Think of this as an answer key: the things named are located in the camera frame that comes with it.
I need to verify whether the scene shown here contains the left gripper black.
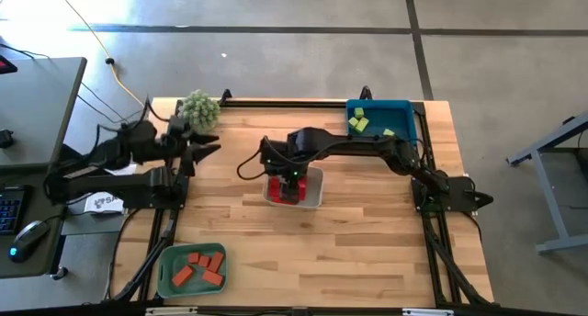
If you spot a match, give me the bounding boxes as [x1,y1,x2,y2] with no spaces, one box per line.
[166,121,222,177]

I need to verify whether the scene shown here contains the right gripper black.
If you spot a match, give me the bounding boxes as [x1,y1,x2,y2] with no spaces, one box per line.
[274,166,309,205]

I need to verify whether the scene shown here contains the grey plastic bin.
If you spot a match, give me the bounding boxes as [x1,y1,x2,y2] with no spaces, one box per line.
[261,164,325,210]

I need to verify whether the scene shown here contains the green plant in white pot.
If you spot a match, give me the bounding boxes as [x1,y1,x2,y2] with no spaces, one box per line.
[177,88,222,134]

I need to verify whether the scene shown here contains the white printed paper sheet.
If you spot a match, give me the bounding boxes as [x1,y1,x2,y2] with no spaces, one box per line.
[85,191,125,215]

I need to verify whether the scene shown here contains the teal green plastic bin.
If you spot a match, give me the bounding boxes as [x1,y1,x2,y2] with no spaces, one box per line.
[155,242,229,299]

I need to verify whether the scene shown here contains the blue plastic bin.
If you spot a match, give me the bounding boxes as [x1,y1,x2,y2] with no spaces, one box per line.
[345,98,418,147]

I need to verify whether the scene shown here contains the grey desk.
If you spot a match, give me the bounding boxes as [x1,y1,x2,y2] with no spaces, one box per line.
[0,56,88,170]

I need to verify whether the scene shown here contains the dark side desk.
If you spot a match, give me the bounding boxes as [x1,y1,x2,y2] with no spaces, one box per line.
[0,168,65,280]

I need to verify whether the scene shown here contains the black computer mouse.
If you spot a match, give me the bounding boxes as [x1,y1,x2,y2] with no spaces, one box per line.
[7,220,51,265]

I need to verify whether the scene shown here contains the black keyboard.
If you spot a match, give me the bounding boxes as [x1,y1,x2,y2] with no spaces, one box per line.
[0,186,28,236]

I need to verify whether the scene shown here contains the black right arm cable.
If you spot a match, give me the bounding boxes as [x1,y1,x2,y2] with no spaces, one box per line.
[235,145,270,182]

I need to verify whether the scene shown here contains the black aluminium table frame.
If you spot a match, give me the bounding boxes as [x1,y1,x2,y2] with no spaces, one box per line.
[103,85,497,316]

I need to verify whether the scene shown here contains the black floor cable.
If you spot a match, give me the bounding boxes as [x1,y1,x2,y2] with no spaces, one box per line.
[0,42,148,131]

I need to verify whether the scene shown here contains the yellow floor cable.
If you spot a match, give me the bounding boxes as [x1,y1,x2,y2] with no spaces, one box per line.
[49,0,151,110]

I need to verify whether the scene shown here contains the silver metal bracket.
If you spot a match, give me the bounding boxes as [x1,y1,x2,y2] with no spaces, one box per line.
[402,308,455,316]

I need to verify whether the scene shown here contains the blue-grey metal table frame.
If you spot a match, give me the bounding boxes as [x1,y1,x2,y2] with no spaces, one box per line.
[504,111,588,255]

